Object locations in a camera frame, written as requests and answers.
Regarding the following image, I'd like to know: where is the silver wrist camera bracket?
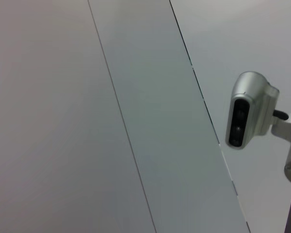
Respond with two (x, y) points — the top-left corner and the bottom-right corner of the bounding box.
(271, 110), (291, 144)

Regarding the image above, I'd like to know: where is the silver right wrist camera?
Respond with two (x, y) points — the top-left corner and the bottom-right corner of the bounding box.
(225, 71), (280, 150)

